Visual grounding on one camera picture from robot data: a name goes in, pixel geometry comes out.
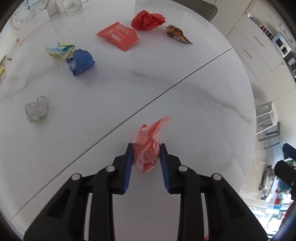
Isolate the white step stool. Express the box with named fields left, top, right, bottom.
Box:
left=255, top=101, right=278, bottom=135

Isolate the grey printed paper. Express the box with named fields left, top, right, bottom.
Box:
left=25, top=96, right=49, bottom=123

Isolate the grey step stool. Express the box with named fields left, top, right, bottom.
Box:
left=258, top=121, right=282, bottom=150

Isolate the clear glass cup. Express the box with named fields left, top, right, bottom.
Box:
left=55, top=0, right=89, bottom=14

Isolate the grey dining chair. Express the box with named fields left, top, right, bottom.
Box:
left=175, top=0, right=218, bottom=21

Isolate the red orange snack packet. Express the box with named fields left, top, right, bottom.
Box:
left=96, top=22, right=139, bottom=52

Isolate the blue paper ball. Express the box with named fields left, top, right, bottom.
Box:
left=66, top=49, right=95, bottom=76

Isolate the yellow blue paper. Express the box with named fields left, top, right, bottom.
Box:
left=45, top=43, right=76, bottom=61

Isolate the brown snack wrapper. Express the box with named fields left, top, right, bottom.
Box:
left=166, top=25, right=192, bottom=45

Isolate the round white wall clock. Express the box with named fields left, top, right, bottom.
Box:
left=10, top=0, right=49, bottom=30

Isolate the red paper ball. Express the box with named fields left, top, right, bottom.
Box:
left=132, top=10, right=166, bottom=31

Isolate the white drawer cabinet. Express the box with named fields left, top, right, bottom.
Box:
left=227, top=15, right=290, bottom=81

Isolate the pink paper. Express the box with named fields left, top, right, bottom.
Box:
left=132, top=115, right=171, bottom=173

